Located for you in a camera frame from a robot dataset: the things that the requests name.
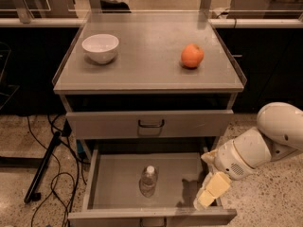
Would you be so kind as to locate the white ceramic bowl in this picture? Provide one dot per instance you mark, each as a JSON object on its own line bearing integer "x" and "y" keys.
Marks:
{"x": 101, "y": 48}

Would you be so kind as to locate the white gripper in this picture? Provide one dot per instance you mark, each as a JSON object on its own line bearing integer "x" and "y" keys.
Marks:
{"x": 226, "y": 159}

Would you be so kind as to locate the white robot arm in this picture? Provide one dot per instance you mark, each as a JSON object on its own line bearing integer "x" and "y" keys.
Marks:
{"x": 277, "y": 135}

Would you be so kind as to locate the grey drawer cabinet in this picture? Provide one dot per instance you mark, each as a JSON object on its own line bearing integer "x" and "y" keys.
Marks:
{"x": 147, "y": 75}

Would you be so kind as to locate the closed top drawer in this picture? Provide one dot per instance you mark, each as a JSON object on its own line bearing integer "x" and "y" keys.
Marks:
{"x": 149, "y": 124}

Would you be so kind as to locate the clear plastic water bottle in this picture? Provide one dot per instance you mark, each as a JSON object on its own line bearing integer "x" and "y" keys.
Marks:
{"x": 148, "y": 181}

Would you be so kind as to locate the orange fruit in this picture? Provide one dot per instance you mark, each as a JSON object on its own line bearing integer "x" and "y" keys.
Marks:
{"x": 192, "y": 56}

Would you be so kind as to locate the white counter rail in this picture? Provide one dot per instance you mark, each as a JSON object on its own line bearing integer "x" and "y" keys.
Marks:
{"x": 218, "y": 23}

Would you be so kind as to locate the black floor stand bar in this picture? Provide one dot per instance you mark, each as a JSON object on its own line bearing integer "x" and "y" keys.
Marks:
{"x": 55, "y": 141}

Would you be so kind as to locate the open middle drawer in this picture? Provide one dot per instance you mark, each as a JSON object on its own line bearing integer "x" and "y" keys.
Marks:
{"x": 113, "y": 197}

